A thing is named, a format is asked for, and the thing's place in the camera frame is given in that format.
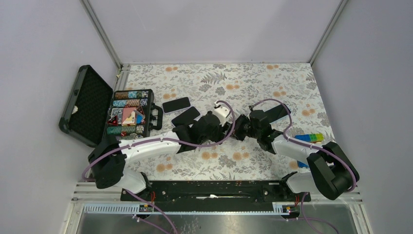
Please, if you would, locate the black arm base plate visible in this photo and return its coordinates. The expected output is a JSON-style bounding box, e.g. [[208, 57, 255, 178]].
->
[[120, 180, 311, 213]]

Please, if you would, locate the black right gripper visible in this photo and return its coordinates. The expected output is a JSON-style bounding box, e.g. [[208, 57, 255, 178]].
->
[[225, 114, 261, 141]]

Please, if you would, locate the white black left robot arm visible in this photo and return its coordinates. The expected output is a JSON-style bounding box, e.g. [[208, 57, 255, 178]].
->
[[87, 107, 233, 200]]

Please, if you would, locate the multicolour toy block car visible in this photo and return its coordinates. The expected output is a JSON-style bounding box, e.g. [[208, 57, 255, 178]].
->
[[294, 133, 324, 143]]

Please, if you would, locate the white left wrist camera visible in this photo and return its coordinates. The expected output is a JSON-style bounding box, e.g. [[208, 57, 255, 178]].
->
[[212, 100, 232, 126]]

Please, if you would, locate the phone in lilac case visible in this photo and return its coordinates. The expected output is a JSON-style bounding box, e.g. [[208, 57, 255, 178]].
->
[[171, 106, 200, 127]]

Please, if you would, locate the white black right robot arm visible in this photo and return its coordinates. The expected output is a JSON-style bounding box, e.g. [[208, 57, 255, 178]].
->
[[232, 110, 359, 201]]

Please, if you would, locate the blue toy block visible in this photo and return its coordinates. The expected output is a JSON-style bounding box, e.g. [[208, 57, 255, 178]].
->
[[297, 161, 309, 168]]

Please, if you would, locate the black poker chip case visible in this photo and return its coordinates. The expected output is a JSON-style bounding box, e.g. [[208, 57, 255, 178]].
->
[[58, 65, 163, 148]]

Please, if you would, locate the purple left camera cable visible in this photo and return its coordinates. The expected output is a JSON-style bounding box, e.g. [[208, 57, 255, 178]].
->
[[80, 100, 237, 234]]

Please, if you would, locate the phone in white case upper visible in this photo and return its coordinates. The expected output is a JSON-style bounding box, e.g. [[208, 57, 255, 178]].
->
[[162, 97, 191, 114]]

